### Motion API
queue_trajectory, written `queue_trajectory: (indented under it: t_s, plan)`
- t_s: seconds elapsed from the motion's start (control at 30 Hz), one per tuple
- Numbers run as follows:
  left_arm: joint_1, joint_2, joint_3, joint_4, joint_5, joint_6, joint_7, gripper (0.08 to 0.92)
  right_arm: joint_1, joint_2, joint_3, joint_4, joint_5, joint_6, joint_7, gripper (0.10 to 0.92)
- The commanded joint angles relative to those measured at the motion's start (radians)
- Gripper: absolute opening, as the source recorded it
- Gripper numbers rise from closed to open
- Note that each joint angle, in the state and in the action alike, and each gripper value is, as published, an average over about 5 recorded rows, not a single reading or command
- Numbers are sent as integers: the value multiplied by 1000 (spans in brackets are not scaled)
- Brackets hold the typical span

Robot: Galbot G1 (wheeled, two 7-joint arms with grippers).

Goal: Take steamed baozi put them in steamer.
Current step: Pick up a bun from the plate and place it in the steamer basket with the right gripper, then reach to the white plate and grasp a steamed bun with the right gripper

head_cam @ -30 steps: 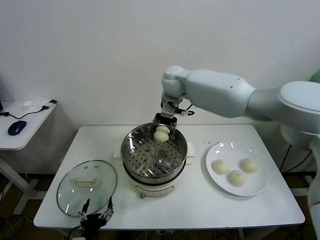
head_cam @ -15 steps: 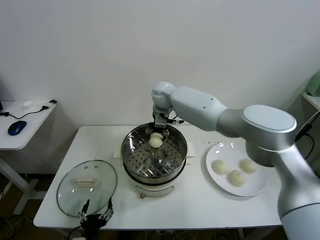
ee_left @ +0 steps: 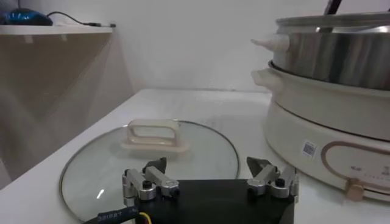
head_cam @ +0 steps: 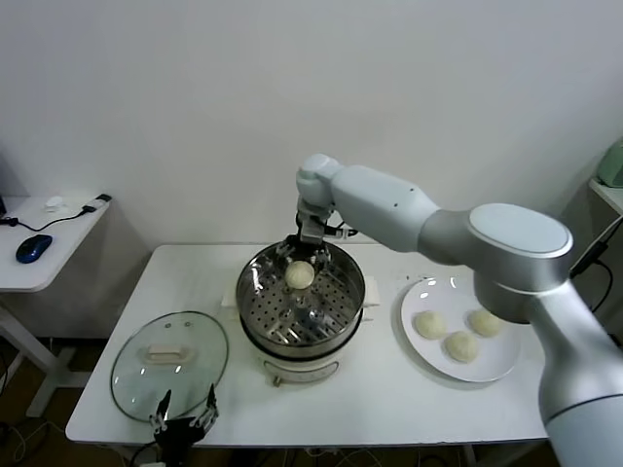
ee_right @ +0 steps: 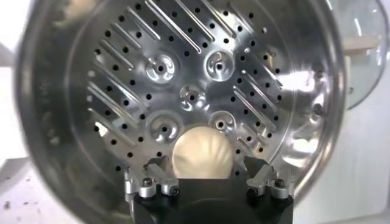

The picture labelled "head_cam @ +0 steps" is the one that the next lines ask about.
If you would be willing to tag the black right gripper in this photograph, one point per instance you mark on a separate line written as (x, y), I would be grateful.
(311, 233)

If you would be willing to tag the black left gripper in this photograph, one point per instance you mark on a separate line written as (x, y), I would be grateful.
(177, 440)

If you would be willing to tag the white steamed baozi bun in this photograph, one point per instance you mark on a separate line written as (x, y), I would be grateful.
(299, 274)
(430, 325)
(460, 346)
(487, 328)

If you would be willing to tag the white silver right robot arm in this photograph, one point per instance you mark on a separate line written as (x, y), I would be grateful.
(389, 204)

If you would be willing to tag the stainless steel steamer basket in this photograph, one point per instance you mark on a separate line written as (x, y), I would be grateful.
(336, 297)

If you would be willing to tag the cream electric cooker base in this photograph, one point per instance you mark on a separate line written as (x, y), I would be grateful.
(302, 372)

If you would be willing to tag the white side desk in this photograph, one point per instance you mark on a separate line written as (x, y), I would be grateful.
(68, 243)

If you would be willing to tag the white adapter with black ends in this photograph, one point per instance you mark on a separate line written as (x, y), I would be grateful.
(97, 203)

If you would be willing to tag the white round plate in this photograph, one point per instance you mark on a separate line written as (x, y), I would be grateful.
(487, 365)

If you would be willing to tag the blue computer mouse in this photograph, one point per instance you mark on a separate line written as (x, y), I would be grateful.
(33, 248)

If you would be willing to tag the small white plastic object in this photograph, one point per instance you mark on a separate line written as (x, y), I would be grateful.
(55, 203)

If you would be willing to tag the dark monitor edge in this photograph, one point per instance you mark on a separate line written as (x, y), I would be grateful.
(2, 194)

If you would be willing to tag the white side shelf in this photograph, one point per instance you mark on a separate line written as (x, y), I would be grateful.
(608, 192)

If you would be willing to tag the pale green appliance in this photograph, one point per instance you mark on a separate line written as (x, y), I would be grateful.
(612, 165)

